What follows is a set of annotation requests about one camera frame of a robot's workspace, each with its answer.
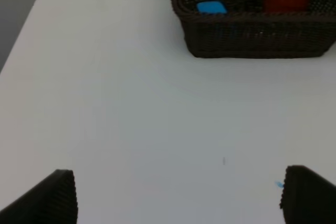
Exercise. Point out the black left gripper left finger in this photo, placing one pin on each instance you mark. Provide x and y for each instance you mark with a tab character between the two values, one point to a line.
53	200

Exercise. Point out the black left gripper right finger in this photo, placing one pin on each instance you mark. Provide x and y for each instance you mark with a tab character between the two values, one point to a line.
307	197

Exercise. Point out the blue whiteboard eraser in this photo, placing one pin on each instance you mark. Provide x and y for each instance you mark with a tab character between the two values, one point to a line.
211	7

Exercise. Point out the dark brown wicker basket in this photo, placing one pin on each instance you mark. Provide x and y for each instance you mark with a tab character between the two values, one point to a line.
247	31

